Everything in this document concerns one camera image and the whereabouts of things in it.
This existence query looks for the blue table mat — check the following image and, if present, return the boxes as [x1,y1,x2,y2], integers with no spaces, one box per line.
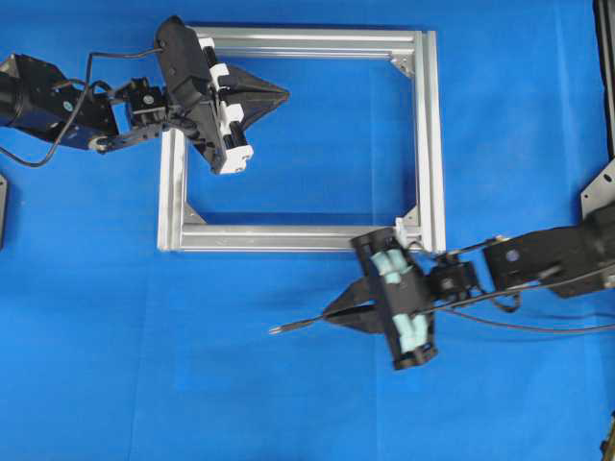
[1,1,614,460]

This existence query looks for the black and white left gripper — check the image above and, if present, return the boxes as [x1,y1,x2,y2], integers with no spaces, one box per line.
[155,15,289,175]

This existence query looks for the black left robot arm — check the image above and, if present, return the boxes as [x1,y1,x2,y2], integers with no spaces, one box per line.
[1,15,289,175]

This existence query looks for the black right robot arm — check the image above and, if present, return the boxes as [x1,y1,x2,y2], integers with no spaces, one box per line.
[322,205,614,370]

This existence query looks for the dark box at left edge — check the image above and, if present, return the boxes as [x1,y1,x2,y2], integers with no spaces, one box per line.
[0,175,9,249]

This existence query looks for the white plastic string loop holder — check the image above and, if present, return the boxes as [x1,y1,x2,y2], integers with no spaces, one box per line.
[394,217,424,250]

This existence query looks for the square aluminium extrusion frame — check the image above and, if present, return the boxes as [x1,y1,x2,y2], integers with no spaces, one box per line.
[157,25,446,253]

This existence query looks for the grey metal bracket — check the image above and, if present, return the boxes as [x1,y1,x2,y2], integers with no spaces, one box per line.
[579,159,615,221]

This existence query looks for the black vertical rail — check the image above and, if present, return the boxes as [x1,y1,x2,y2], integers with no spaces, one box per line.
[593,0,614,159]

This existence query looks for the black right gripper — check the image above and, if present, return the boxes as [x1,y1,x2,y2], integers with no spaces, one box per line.
[323,229,437,371]

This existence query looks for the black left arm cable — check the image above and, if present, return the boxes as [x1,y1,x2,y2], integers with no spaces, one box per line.
[0,46,164,169]

